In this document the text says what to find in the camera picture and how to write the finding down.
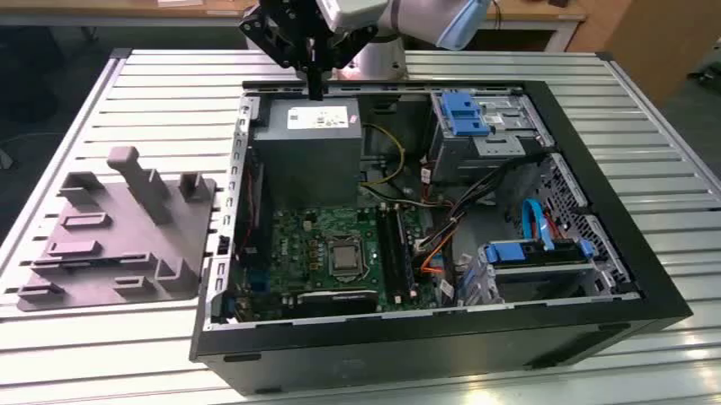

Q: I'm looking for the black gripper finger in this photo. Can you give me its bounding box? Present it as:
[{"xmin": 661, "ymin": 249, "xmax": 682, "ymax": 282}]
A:
[
  {"xmin": 235, "ymin": 12, "xmax": 319, "ymax": 101},
  {"xmin": 315, "ymin": 24, "xmax": 380, "ymax": 102}
]

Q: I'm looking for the black RAM slot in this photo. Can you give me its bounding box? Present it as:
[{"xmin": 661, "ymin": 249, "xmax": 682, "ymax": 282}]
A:
[{"xmin": 375, "ymin": 202, "xmax": 404, "ymax": 305}]

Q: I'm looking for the wooden desk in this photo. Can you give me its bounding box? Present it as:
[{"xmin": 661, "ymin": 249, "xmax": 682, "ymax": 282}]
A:
[{"xmin": 0, "ymin": 0, "xmax": 590, "ymax": 51}]

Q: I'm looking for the blue drive bay latch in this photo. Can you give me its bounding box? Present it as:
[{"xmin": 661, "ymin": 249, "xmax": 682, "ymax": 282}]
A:
[{"xmin": 442, "ymin": 91, "xmax": 490, "ymax": 138}]

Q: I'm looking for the grey power supply unit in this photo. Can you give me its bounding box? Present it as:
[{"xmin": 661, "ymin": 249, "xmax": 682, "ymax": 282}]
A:
[{"xmin": 249, "ymin": 97, "xmax": 364, "ymax": 210}]

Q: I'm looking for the silver drive cage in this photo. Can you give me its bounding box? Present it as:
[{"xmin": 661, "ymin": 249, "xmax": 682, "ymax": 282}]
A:
[{"xmin": 428, "ymin": 90, "xmax": 556, "ymax": 182}]

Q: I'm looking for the green motherboard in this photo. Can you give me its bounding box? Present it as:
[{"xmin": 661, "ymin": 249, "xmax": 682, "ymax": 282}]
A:
[{"xmin": 227, "ymin": 204, "xmax": 446, "ymax": 321}]

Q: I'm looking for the CPU socket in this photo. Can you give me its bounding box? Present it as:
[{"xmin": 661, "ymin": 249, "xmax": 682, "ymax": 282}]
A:
[{"xmin": 324, "ymin": 235, "xmax": 371, "ymax": 283}]

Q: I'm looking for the silver CPU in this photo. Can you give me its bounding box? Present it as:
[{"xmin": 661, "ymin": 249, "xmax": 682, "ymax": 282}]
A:
[{"xmin": 329, "ymin": 245, "xmax": 361, "ymax": 271}]

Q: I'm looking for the wooden cabinet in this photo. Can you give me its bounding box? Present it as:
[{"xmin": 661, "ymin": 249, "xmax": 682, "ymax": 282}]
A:
[{"xmin": 579, "ymin": 0, "xmax": 721, "ymax": 106}]

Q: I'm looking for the grey parts rack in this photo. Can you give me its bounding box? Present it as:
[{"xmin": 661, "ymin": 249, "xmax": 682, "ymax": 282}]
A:
[{"xmin": 14, "ymin": 145, "xmax": 220, "ymax": 312}]

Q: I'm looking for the hard disk in blue carrier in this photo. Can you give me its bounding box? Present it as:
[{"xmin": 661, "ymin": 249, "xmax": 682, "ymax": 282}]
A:
[{"xmin": 483, "ymin": 238, "xmax": 595, "ymax": 267}]

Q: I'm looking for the black graphics card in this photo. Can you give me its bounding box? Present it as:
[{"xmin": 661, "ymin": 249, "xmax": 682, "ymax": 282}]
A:
[{"xmin": 280, "ymin": 289, "xmax": 379, "ymax": 320}]

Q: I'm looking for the silver disk bay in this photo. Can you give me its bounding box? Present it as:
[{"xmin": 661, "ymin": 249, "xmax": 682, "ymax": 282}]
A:
[{"xmin": 478, "ymin": 244, "xmax": 618, "ymax": 305}]

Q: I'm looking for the black PC case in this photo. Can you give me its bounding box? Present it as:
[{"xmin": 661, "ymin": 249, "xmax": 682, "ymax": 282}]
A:
[{"xmin": 188, "ymin": 78, "xmax": 694, "ymax": 397}]

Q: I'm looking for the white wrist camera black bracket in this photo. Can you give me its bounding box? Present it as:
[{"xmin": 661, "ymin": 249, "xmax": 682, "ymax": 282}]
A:
[{"xmin": 313, "ymin": 0, "xmax": 391, "ymax": 34}]

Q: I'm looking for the yellow wire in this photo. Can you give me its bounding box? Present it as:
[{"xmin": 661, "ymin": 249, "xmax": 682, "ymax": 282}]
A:
[{"xmin": 359, "ymin": 121, "xmax": 407, "ymax": 186}]

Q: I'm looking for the black wire bundle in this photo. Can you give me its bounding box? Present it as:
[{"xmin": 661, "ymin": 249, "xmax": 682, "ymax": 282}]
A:
[{"xmin": 414, "ymin": 154, "xmax": 547, "ymax": 254}]

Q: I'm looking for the blue data wire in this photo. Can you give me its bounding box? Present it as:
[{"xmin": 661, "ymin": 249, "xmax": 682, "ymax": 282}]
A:
[{"xmin": 520, "ymin": 197, "xmax": 556, "ymax": 252}]

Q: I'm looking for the orange wire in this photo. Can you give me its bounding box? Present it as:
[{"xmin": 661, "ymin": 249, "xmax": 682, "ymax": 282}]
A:
[{"xmin": 419, "ymin": 214, "xmax": 468, "ymax": 276}]

